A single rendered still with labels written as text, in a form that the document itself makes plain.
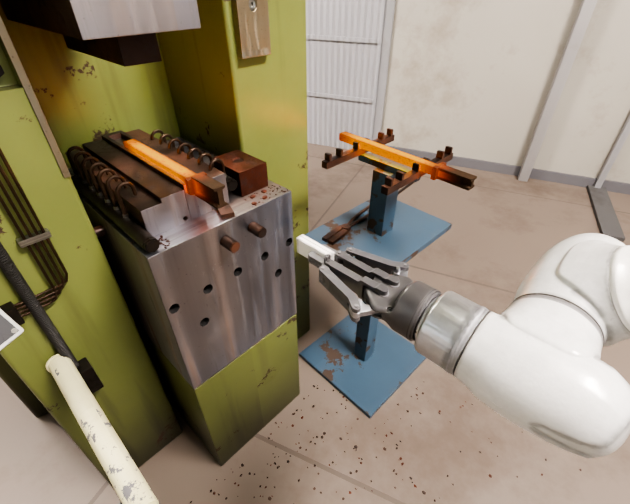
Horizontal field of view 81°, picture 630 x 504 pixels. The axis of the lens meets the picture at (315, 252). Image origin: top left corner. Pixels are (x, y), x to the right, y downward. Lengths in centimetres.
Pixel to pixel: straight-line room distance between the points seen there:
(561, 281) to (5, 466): 174
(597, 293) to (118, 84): 117
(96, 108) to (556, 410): 119
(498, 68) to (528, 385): 299
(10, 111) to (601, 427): 91
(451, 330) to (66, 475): 145
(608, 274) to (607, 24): 288
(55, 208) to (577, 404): 88
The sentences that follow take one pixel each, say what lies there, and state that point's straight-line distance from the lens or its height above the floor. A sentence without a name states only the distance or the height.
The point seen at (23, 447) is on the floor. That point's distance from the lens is 181.
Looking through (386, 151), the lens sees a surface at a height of 95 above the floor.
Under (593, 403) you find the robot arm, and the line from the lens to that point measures 44.
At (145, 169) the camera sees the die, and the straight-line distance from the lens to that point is 94.
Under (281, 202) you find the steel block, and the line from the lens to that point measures 92.
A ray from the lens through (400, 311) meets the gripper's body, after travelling 47.
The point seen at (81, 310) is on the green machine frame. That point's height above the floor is 72.
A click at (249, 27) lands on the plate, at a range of 100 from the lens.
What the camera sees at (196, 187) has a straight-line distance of 81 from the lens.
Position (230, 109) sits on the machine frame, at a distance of 105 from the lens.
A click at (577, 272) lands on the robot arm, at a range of 52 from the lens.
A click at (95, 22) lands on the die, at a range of 71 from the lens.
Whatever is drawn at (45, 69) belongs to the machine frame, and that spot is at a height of 116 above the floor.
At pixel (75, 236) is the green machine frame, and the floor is 90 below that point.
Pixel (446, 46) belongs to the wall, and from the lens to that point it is 330.
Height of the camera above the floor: 135
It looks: 38 degrees down
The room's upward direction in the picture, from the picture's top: straight up
